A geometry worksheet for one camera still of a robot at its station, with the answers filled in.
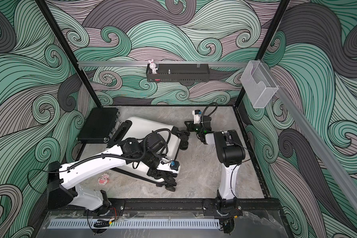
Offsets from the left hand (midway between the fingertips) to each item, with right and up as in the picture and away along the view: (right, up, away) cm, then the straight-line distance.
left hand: (170, 170), depth 67 cm
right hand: (+8, +21, +33) cm, 40 cm away
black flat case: (-52, +19, +36) cm, 66 cm away
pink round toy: (-37, -10, +13) cm, 41 cm away
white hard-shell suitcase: (-19, +19, +15) cm, 31 cm away
